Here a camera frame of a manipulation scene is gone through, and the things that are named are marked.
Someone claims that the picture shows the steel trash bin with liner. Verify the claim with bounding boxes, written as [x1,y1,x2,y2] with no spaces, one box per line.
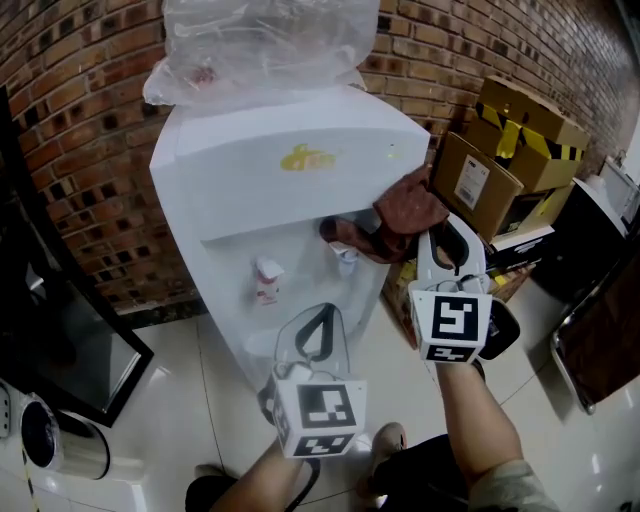
[19,392,111,481]

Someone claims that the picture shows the red yellow printed cardboard box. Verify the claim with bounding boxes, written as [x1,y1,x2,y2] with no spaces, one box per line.
[382,257,536,351]

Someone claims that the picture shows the yellow black striped floor tape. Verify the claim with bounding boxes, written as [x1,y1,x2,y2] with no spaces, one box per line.
[19,444,40,512]

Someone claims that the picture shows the white box appliance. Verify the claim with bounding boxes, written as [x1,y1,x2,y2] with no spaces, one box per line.
[597,154,640,221]

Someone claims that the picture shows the person's right tan shoe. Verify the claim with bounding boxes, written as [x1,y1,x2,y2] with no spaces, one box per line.
[357,422,407,496]

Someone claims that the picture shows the black storage case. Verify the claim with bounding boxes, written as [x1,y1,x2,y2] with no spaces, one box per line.
[529,177,629,304]

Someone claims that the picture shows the person's grey shirt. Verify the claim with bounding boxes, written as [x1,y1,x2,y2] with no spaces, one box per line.
[467,459,561,512]

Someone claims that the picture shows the person's left forearm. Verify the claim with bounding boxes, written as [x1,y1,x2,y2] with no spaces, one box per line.
[212,439,307,512]

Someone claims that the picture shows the plastic-wrapped water bottle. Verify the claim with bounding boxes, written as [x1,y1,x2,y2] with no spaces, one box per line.
[142,0,381,107]

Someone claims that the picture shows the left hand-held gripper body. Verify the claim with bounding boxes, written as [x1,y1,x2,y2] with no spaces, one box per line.
[256,360,370,460]

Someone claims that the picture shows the black framed glass panel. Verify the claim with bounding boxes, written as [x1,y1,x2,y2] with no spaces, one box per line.
[0,84,155,429]

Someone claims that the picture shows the white water dispenser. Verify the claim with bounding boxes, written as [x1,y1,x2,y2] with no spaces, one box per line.
[148,82,432,396]

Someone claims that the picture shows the metal frame chair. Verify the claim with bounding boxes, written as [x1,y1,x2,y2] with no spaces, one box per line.
[551,244,640,416]

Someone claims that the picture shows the person's black shorts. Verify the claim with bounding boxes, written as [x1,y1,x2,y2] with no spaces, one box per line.
[184,433,471,512]

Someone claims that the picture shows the brown wiping cloth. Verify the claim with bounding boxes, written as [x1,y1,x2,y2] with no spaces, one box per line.
[319,164,451,266]

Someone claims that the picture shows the black and white box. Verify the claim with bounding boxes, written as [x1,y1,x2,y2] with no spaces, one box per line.
[487,224,556,271]

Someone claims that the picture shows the cardboard box with striped tape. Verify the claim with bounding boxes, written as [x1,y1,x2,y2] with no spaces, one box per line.
[467,74,591,194]

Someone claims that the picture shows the cardboard box with white label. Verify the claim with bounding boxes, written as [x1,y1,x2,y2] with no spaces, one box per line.
[430,130,525,241]

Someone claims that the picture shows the brown box with dark print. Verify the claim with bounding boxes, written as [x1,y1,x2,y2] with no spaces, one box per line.
[499,182,576,239]

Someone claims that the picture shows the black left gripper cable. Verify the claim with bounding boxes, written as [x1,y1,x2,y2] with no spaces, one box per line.
[282,455,322,512]

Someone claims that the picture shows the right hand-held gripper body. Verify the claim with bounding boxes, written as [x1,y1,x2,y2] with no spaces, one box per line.
[407,271,495,365]

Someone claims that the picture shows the person's right forearm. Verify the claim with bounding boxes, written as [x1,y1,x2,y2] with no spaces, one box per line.
[437,360,525,489]

